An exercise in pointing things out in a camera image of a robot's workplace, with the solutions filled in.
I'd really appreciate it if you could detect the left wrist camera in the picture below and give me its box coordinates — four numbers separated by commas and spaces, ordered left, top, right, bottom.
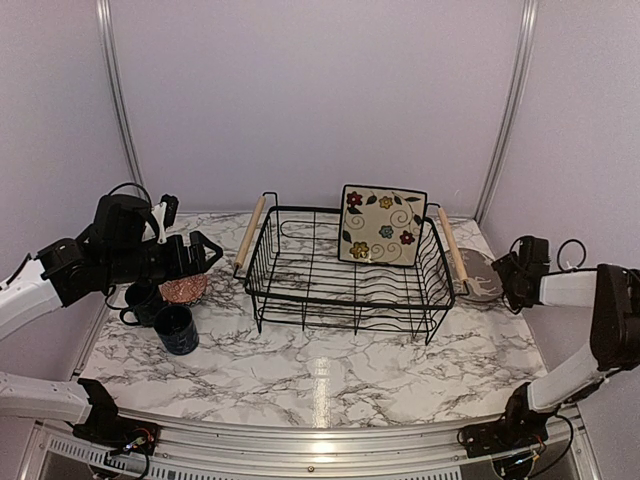
153, 194, 179, 244

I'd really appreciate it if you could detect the right aluminium wall post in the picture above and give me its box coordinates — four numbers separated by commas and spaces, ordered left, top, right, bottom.
473, 0, 539, 225

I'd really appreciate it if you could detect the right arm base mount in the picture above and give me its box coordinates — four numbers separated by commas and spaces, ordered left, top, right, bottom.
457, 382, 552, 458

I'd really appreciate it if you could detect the wooden rack handle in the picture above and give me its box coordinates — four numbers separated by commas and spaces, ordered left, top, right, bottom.
234, 194, 266, 269
437, 207, 468, 284

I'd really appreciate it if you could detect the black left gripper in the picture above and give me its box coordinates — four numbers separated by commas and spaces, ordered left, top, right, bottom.
104, 230, 222, 286

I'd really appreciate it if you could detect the left aluminium wall post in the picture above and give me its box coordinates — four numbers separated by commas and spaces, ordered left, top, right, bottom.
96, 0, 150, 200

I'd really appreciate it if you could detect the left wooden rack handle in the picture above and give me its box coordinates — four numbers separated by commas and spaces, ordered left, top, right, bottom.
234, 194, 266, 269

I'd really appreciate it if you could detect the grey reindeer round plate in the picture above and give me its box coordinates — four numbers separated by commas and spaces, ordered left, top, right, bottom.
452, 248, 503, 304

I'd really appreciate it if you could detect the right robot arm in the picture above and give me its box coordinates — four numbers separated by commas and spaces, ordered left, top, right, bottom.
492, 235, 639, 448

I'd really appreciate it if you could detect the aluminium front rail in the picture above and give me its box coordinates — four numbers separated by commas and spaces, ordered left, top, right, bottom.
17, 407, 601, 479

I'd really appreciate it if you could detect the aluminium wall post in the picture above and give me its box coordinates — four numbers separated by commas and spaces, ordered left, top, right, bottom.
96, 0, 150, 200
473, 0, 539, 225

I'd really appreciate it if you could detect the square floral ceramic plate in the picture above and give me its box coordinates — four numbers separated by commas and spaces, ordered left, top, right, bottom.
337, 184, 428, 267

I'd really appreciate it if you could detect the right wooden rack handle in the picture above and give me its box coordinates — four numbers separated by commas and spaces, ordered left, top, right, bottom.
437, 207, 468, 284

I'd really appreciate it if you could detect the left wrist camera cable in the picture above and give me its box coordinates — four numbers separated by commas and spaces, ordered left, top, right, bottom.
99, 181, 156, 311

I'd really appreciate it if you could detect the dark blue ceramic mug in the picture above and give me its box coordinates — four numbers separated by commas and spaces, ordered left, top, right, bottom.
154, 304, 199, 356

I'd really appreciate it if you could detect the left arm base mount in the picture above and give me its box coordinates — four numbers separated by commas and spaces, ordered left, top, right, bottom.
67, 378, 160, 479

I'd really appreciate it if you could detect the black wire dish rack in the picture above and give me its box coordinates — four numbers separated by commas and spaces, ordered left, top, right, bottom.
234, 193, 457, 342

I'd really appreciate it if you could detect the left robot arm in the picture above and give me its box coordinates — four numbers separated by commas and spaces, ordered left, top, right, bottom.
1, 193, 223, 445

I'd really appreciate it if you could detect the blue white patterned bowl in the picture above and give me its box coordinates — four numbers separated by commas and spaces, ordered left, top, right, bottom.
159, 274, 208, 306

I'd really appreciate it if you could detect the dark green ceramic mug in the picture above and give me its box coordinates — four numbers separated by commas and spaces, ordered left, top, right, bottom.
119, 282, 167, 327

